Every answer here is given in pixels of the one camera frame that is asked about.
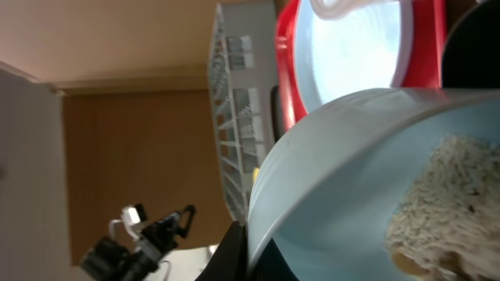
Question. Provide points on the small light blue bowl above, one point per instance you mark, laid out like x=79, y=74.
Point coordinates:
x=326, y=190

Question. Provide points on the clear plastic waste bin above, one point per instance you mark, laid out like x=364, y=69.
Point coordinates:
x=335, y=9

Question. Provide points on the black waste tray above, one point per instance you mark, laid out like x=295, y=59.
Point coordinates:
x=471, y=55

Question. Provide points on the yellow plastic cup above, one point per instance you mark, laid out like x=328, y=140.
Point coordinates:
x=255, y=174

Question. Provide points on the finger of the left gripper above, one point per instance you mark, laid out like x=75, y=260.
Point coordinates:
x=182, y=221

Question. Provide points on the red plastic serving tray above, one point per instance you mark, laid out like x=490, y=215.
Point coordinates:
x=424, y=68

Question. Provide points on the large light blue plate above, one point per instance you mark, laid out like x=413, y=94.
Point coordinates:
x=368, y=48

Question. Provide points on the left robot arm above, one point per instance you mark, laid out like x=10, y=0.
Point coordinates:
x=110, y=261

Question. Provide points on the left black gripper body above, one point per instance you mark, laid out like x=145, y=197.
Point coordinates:
x=159, y=239

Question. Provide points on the rice food scraps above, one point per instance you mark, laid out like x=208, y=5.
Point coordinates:
x=447, y=226

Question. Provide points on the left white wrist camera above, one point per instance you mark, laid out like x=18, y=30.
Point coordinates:
x=132, y=217

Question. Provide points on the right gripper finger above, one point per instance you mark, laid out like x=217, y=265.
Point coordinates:
x=229, y=261

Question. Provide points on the grey plastic dishwasher rack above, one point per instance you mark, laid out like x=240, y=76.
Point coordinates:
x=242, y=75

